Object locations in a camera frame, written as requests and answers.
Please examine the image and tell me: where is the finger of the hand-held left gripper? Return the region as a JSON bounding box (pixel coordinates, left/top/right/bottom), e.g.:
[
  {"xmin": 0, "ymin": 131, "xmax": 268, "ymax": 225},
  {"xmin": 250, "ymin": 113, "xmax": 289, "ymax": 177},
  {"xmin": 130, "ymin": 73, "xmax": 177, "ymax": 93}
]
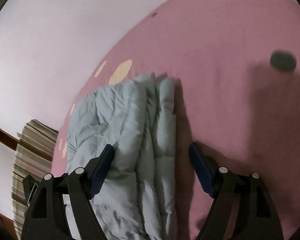
[{"xmin": 22, "ymin": 174, "xmax": 38, "ymax": 207}]

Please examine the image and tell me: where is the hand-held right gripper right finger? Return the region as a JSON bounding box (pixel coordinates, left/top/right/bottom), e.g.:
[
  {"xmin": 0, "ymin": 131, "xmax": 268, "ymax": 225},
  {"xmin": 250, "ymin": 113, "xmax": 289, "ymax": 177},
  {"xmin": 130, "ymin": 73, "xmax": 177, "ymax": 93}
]
[{"xmin": 189, "ymin": 142, "xmax": 284, "ymax": 240}]

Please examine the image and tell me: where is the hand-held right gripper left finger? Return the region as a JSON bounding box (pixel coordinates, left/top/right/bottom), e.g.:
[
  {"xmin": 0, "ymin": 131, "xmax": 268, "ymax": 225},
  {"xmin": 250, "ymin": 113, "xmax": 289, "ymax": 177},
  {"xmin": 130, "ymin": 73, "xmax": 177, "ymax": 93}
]
[{"xmin": 20, "ymin": 145, "xmax": 115, "ymax": 240}]

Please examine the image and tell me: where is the light blue puffer jacket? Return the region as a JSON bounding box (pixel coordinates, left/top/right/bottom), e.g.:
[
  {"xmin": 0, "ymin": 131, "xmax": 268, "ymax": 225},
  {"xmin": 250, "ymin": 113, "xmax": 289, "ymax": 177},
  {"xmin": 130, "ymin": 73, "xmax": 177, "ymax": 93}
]
[{"xmin": 65, "ymin": 72, "xmax": 177, "ymax": 240}]

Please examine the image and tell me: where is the striped brown pillow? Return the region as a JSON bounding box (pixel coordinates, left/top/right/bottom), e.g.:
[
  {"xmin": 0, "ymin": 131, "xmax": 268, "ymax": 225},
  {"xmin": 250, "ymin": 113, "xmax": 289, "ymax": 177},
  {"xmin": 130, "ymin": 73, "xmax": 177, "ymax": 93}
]
[{"xmin": 11, "ymin": 119, "xmax": 58, "ymax": 240}]

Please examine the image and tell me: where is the pink spotted bed sheet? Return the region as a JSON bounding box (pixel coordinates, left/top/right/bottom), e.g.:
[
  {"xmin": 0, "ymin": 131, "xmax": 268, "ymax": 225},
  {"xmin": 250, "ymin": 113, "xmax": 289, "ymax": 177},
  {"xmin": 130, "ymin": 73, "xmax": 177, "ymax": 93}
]
[{"xmin": 51, "ymin": 0, "xmax": 300, "ymax": 240}]

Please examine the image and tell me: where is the brown wooden bed frame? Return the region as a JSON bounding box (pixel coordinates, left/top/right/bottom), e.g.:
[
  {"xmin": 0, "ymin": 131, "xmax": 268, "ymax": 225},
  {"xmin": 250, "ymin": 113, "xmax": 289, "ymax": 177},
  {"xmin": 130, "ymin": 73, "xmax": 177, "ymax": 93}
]
[{"xmin": 0, "ymin": 121, "xmax": 19, "ymax": 150}]

